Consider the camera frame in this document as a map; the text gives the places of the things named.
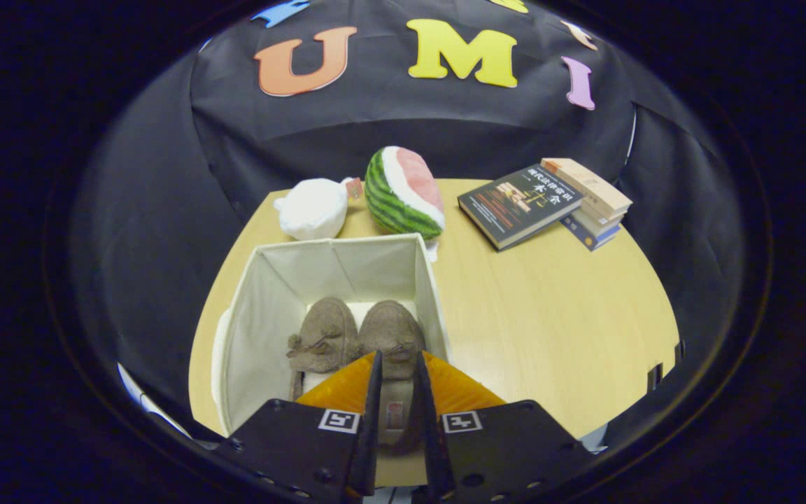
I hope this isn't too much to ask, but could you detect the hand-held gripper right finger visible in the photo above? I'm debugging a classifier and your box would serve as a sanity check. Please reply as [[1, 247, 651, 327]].
[[413, 351, 597, 504]]

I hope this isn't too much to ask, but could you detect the cream fabric storage box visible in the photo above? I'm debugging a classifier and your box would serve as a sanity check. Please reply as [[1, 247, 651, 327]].
[[215, 233, 453, 438]]

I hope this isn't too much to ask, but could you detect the black backdrop cloth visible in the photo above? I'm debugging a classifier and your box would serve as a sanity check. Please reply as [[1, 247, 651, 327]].
[[71, 0, 747, 449]]

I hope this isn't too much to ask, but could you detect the blue cover book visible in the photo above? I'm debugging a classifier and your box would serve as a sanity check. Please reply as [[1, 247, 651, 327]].
[[560, 213, 621, 251]]

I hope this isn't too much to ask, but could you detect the thick cream book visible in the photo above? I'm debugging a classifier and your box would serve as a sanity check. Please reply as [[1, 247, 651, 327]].
[[574, 206, 628, 237]]

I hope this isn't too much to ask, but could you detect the black cover book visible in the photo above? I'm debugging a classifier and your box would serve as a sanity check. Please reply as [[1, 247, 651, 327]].
[[457, 164, 584, 251]]

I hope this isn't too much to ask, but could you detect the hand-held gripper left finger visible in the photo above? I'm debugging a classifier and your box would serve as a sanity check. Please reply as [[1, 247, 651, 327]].
[[211, 351, 383, 501]]

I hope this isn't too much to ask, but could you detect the white plush toy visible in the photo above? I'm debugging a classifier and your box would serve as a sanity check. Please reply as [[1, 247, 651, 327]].
[[274, 176, 364, 241]]

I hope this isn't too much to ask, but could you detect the watermelon slice plush toy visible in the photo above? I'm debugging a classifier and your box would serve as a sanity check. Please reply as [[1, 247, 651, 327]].
[[364, 146, 446, 263]]

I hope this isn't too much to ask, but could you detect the beige paperback book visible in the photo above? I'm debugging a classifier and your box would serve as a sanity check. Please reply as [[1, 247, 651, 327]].
[[542, 158, 633, 215]]

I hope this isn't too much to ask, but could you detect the brown shoe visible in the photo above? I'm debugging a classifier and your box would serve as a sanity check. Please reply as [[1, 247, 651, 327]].
[[286, 296, 362, 401], [360, 300, 426, 452]]

